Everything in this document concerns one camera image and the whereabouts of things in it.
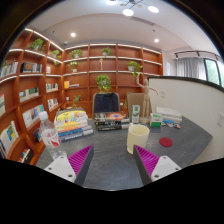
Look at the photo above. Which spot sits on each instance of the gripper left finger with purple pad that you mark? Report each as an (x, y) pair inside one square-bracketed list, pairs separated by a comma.
[(73, 168)]

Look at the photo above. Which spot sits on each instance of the clear plastic water bottle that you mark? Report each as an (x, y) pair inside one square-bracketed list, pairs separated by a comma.
[(50, 136)]

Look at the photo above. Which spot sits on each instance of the green white carton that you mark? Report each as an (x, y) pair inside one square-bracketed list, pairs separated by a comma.
[(135, 113)]

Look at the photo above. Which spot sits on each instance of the brown cardboard chair back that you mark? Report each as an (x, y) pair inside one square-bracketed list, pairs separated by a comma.
[(134, 99)]

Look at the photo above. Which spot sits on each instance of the wooden wall bookshelf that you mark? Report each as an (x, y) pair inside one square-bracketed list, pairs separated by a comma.
[(38, 74)]

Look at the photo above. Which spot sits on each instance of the stack of colourful books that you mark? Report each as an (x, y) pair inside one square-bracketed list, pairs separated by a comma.
[(71, 124)]

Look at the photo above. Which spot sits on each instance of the cream plastic cup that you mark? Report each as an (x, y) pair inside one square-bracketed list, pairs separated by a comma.
[(137, 135)]

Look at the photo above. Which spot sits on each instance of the dark book stack with box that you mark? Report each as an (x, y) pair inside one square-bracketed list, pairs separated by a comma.
[(106, 121)]

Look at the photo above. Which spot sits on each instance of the white wall socket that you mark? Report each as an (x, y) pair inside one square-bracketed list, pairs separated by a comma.
[(220, 119)]

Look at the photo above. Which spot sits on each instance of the grey window curtain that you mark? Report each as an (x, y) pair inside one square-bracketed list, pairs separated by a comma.
[(191, 67)]

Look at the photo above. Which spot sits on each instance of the ceiling lamp with round lights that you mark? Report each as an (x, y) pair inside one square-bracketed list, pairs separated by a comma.
[(129, 5)]

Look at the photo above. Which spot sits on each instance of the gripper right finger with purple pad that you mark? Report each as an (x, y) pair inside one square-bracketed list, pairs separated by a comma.
[(152, 167)]

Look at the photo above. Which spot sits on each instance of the potted green plant centre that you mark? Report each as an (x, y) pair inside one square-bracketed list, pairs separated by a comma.
[(103, 82)]

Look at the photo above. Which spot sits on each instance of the small green white box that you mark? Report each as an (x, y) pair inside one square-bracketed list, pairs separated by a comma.
[(155, 120)]

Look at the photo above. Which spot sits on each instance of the wooden artist mannequin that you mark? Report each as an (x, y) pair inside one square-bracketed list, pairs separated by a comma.
[(146, 101)]

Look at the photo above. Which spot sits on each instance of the dark blue office chair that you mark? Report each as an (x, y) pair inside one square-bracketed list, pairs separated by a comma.
[(105, 102)]

